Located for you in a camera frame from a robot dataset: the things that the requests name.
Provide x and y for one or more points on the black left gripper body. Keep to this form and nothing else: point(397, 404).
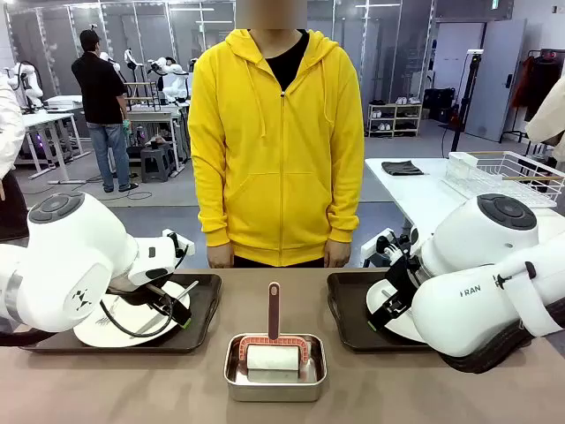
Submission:
point(137, 293)

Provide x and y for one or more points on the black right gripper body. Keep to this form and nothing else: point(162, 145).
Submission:
point(404, 282)

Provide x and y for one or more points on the white round plate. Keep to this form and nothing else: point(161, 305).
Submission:
point(374, 297)
point(128, 318)

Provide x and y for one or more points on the dark brown serving tray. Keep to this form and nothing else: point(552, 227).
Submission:
point(348, 309)
point(203, 309)

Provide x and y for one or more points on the pink lint roller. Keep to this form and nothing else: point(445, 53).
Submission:
point(273, 309)

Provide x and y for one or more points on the grey cloth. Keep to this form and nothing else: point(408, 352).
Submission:
point(401, 168)

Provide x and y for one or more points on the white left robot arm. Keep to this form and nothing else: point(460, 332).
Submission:
point(66, 247)

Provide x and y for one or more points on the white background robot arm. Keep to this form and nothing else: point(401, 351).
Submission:
point(130, 57)
point(174, 79)
point(26, 79)
point(110, 62)

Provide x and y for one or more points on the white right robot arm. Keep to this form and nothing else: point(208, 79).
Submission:
point(463, 309)

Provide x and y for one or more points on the person's left forearm yellow sleeve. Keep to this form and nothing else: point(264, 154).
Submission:
point(346, 207)

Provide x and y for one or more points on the person's right forearm yellow sleeve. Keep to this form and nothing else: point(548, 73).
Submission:
point(212, 207)

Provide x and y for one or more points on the person's right hand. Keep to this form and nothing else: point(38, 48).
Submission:
point(219, 256)

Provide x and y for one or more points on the person's left hand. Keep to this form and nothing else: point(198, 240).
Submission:
point(337, 254)

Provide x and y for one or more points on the silver table knife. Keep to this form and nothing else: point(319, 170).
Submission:
point(189, 289)

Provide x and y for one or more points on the white side table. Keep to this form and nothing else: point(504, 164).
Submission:
point(432, 190)

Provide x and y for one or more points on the stainless steel rectangular container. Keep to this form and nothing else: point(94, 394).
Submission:
point(273, 391)

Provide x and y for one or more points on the white cutlery holder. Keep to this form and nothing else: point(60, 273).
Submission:
point(468, 170)

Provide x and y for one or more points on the grey plastic step stool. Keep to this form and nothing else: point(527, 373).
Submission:
point(156, 163)

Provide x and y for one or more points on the person in yellow hoodie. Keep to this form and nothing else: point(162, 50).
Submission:
point(282, 176)

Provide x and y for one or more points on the white shoe rack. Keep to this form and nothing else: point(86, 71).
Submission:
point(395, 117)

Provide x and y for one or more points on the computer case with purple light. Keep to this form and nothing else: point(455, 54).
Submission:
point(36, 146)

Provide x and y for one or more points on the black equipment cases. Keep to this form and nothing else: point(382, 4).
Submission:
point(439, 103)

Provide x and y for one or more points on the white background desk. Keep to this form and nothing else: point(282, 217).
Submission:
point(44, 118)

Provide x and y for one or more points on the white flat box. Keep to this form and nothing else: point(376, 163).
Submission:
point(64, 101)

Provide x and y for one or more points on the person in white sleeve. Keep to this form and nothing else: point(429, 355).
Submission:
point(9, 132)

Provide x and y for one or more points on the man in black shirt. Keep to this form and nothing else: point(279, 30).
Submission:
point(99, 88)

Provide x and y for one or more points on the person in beige clothes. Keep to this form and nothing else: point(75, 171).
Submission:
point(549, 119)

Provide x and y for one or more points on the black tripod with white head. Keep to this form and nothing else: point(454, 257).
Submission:
point(473, 70)

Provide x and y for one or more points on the black clothes rack with garments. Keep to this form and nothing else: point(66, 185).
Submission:
point(543, 88)

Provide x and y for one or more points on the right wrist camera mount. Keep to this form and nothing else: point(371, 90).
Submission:
point(388, 245)

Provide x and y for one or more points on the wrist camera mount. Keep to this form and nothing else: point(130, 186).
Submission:
point(388, 245)
point(178, 247)

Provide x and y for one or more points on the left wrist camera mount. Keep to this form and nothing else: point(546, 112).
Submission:
point(178, 247)

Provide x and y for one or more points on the white desk with shelf frame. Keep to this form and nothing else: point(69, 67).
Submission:
point(150, 115)

